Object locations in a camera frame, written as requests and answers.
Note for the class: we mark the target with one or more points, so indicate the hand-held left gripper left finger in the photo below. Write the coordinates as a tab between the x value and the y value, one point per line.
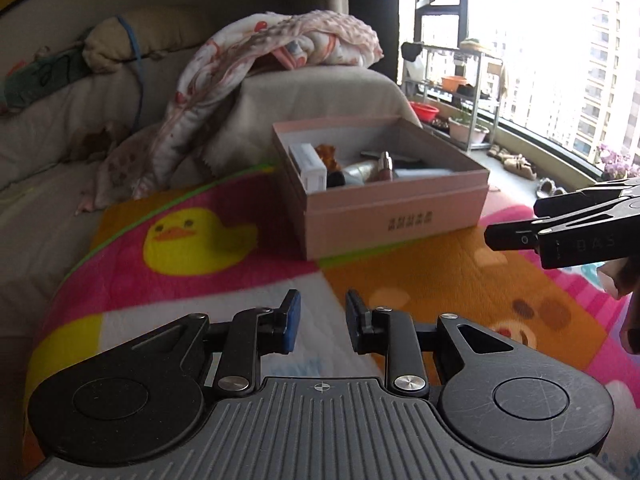
289	325

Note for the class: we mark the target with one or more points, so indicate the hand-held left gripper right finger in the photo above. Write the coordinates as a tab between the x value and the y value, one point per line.
354	325

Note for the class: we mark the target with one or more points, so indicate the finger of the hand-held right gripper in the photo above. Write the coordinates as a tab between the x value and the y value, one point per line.
575	245
585	200

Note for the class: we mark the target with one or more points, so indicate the pink cardboard box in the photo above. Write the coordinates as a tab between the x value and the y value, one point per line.
390	215

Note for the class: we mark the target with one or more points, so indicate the maroon lipstick tube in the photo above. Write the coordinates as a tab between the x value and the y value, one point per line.
386	165

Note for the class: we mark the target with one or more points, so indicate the brown figurine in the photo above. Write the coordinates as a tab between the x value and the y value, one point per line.
327	156

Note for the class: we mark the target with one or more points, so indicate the person's right hand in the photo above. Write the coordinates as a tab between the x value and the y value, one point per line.
620	277

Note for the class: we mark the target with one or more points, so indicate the grey shoes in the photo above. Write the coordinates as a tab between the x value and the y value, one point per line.
550	189

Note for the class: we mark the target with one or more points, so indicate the purple flower plant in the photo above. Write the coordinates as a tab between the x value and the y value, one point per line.
614	160

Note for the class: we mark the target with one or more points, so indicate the beige shoes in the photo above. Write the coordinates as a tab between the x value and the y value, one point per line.
512	162

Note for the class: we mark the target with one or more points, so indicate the colourful printed play mat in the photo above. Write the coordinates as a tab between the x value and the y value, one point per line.
200	260

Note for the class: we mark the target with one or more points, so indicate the white plant pot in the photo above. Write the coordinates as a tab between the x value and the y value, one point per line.
469	132

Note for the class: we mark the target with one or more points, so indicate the black round cap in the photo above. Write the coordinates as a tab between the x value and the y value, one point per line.
336	180

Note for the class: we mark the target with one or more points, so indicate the silver cosmetic tube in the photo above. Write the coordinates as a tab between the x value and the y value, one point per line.
360	172

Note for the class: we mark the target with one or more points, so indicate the metal balcony rack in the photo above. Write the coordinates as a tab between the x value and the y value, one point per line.
450	100

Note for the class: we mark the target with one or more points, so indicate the black flat item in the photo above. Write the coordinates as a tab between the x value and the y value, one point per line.
400	157

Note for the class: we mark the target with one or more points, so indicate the orange basin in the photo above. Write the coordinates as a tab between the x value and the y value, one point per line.
454	84

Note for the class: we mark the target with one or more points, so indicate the red basin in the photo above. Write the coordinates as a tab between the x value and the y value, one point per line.
424	111

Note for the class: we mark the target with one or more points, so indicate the beige hat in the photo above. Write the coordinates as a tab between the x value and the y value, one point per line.
475	45

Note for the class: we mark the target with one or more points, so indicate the floral pink blanket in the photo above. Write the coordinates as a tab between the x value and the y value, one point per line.
225	70

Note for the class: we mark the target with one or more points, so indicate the beige pillow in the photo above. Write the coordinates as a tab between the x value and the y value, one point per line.
160	30

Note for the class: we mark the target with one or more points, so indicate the green plush toy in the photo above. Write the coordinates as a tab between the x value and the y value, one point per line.
45	77

